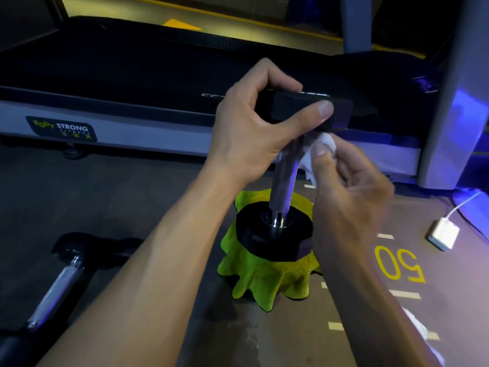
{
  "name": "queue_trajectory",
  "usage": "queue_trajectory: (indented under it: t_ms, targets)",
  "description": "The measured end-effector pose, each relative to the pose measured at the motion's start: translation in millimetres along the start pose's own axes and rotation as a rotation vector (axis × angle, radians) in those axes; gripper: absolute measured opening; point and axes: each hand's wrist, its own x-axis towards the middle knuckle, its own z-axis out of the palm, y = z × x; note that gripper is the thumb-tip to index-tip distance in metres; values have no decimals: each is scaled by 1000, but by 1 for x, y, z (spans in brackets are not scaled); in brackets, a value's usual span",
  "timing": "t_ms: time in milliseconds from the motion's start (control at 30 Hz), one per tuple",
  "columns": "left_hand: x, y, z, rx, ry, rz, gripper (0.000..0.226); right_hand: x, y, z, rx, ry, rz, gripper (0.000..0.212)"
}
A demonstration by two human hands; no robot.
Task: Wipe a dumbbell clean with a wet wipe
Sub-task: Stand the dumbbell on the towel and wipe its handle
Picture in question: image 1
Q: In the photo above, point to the white wipe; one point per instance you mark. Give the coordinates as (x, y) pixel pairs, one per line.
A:
(309, 166)

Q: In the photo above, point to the person's right thumb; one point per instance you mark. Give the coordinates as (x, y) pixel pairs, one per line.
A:
(326, 168)

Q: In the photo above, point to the grey treadmill upright post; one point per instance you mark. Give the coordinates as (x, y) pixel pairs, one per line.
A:
(450, 91)
(355, 22)

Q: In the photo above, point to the person's left hand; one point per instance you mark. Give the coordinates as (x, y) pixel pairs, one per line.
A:
(237, 137)

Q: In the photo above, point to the yellow-green microfibre cloth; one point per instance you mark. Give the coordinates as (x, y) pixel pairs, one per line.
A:
(267, 278)

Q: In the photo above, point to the person's left forearm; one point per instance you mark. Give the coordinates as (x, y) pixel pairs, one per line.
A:
(152, 278)

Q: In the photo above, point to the white power adapter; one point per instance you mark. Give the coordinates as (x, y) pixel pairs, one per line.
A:
(443, 234)

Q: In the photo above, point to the person's right hand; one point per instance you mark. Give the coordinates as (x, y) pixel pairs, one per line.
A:
(355, 210)

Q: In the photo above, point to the person's left thumb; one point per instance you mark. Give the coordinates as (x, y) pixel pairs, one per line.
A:
(301, 120)

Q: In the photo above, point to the person's right forearm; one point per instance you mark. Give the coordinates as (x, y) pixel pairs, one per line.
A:
(366, 301)

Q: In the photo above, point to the black and grey treadmill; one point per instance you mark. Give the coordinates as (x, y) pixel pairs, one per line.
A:
(114, 72)

